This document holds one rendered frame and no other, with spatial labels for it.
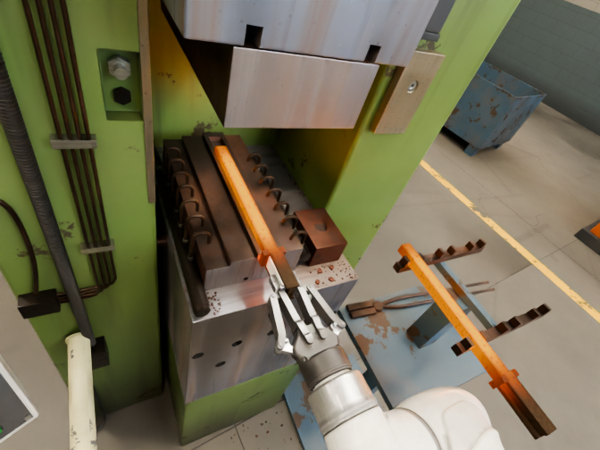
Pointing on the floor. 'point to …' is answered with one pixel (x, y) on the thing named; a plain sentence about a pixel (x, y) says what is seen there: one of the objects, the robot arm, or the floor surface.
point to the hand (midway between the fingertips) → (280, 274)
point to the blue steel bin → (492, 109)
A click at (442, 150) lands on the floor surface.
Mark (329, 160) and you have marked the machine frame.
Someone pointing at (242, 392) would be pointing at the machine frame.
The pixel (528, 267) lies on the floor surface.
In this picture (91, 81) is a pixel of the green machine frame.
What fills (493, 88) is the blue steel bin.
